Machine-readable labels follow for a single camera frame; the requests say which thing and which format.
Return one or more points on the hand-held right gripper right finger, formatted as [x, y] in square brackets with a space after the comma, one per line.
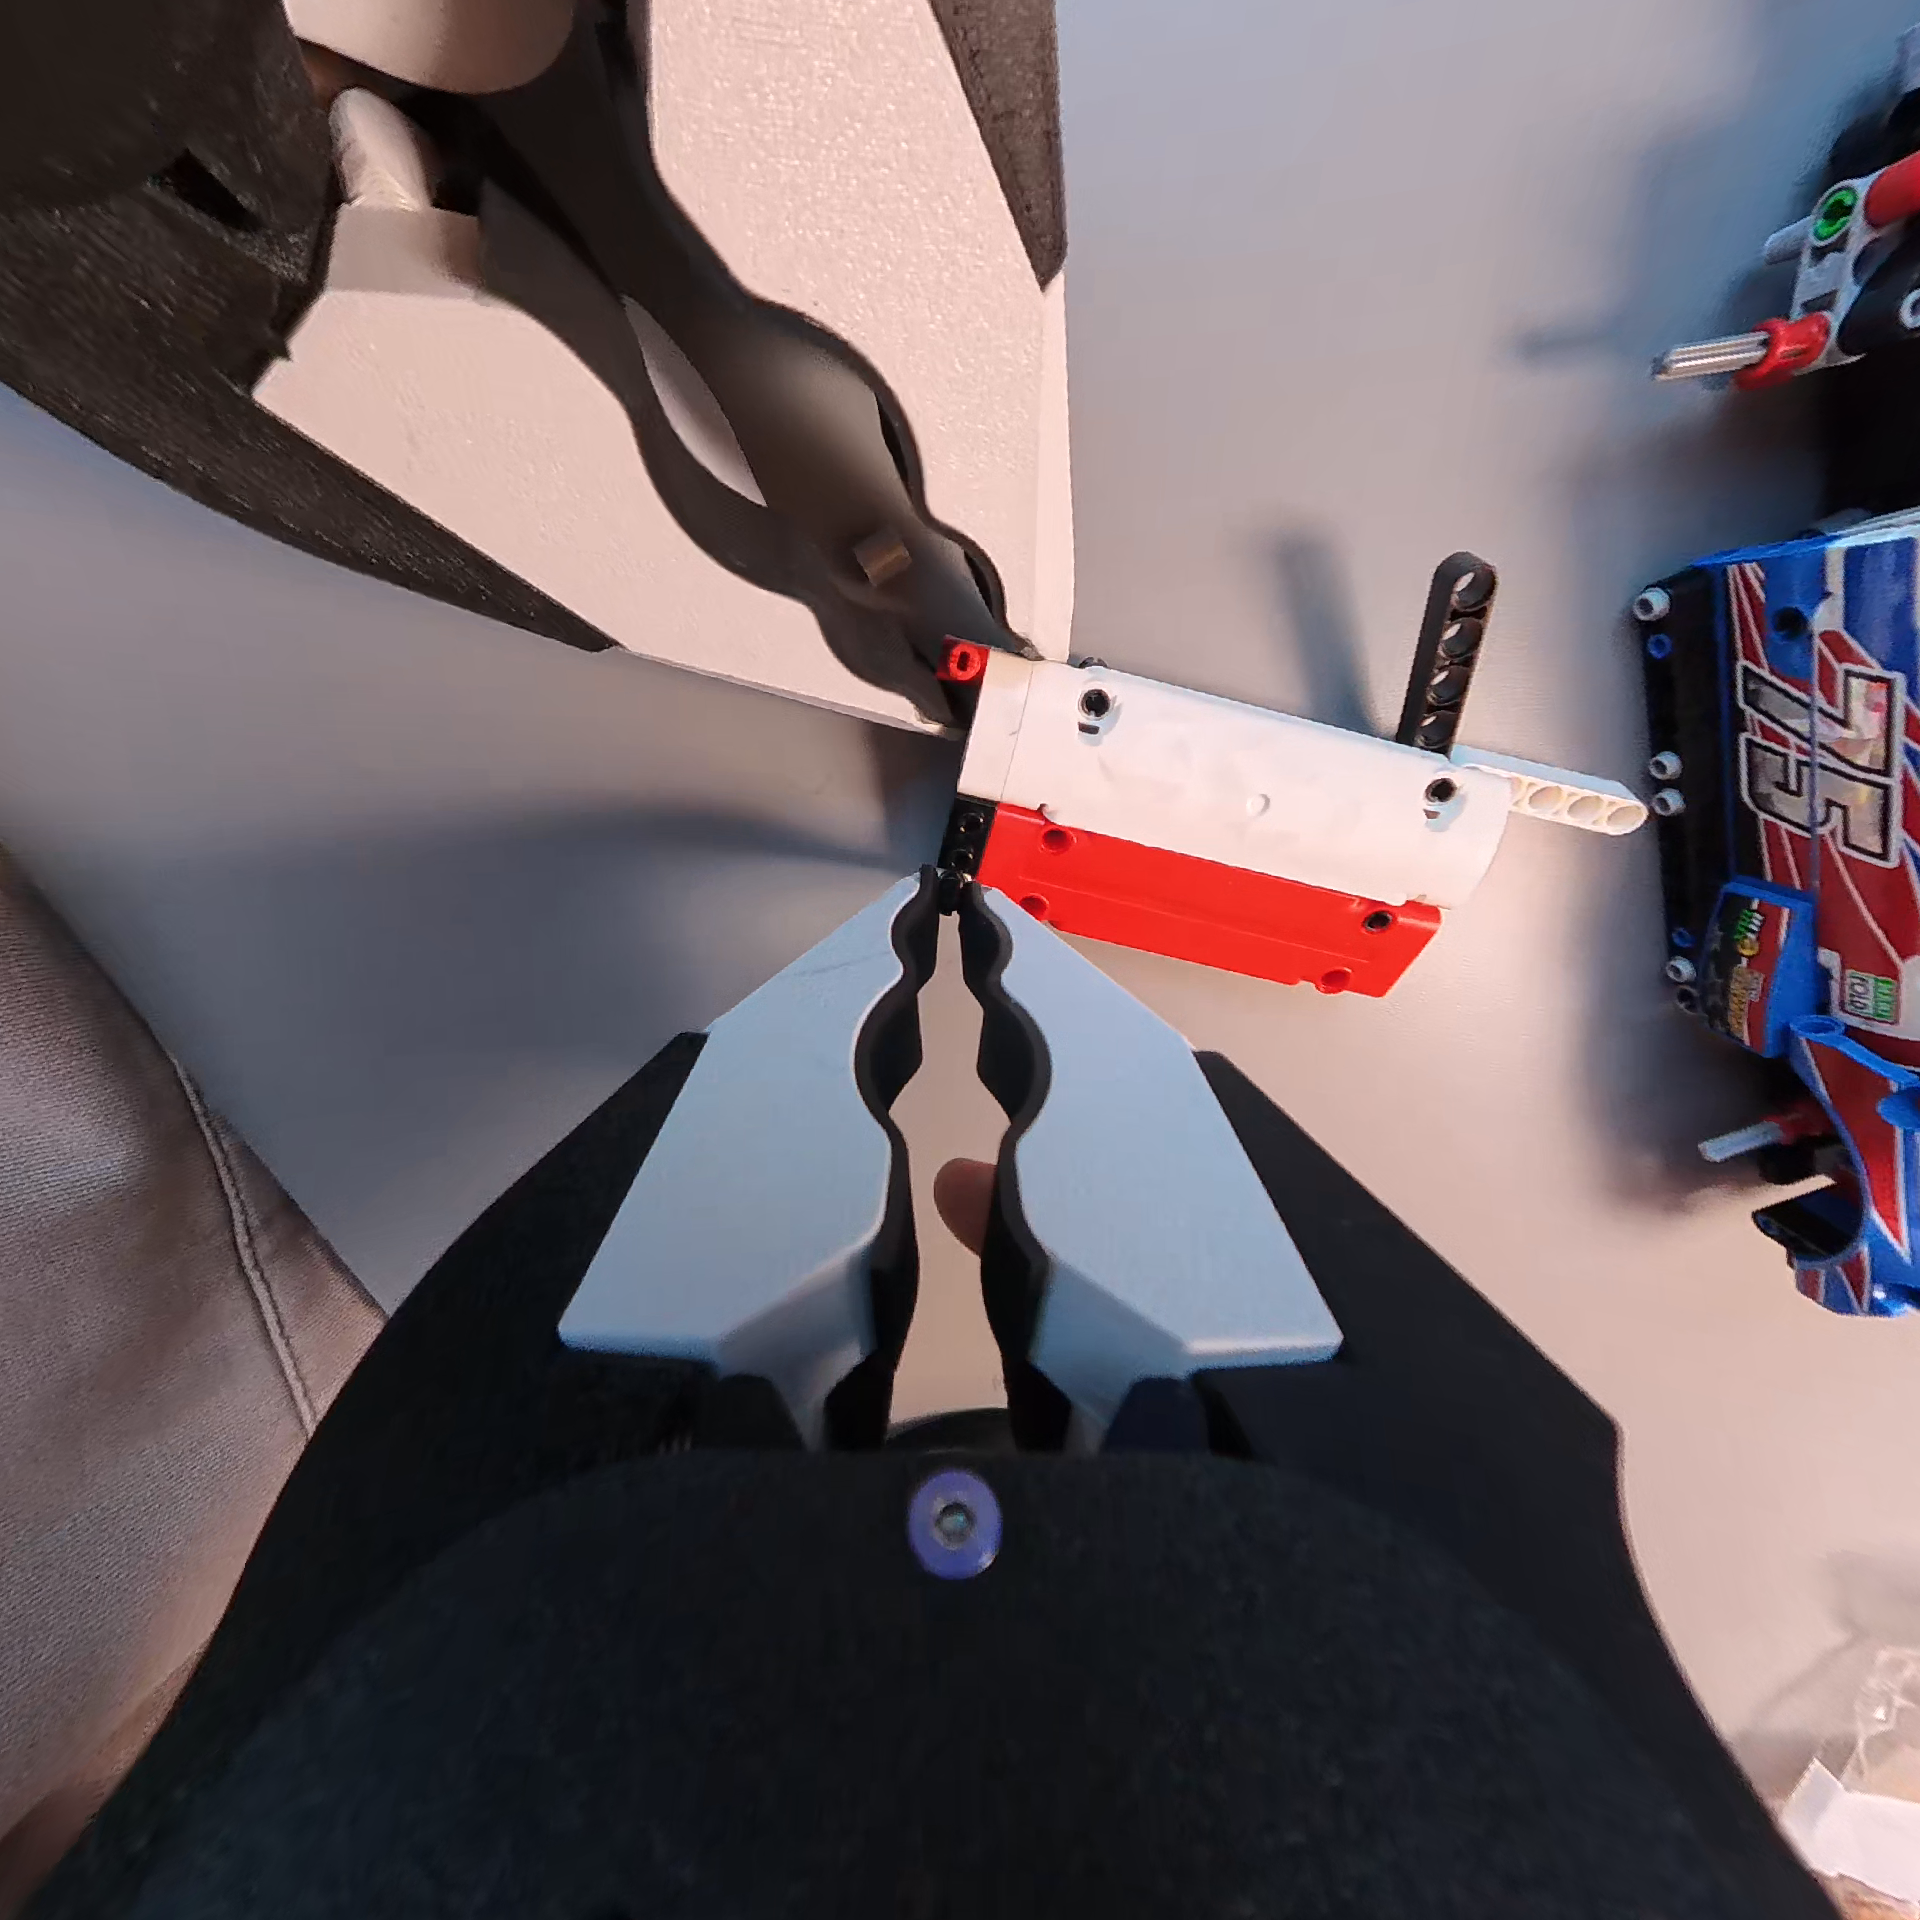
[1155, 1201]

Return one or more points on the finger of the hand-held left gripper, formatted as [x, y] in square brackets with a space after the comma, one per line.
[901, 224]
[482, 434]

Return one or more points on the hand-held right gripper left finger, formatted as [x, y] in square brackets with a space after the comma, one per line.
[734, 1201]

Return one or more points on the black lego pin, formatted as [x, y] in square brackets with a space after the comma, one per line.
[949, 887]

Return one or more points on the white and red lego assembly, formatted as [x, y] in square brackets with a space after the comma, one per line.
[1231, 797]

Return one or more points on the red lego axle connector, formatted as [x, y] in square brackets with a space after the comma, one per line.
[964, 661]

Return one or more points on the blue white lego race car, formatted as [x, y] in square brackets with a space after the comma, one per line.
[1801, 779]

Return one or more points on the person's right hand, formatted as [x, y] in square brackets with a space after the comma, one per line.
[967, 1201]

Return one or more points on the person's beige clothed torso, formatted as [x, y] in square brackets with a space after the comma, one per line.
[135, 1277]

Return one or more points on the clear plastic bag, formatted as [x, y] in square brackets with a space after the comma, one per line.
[1845, 1785]

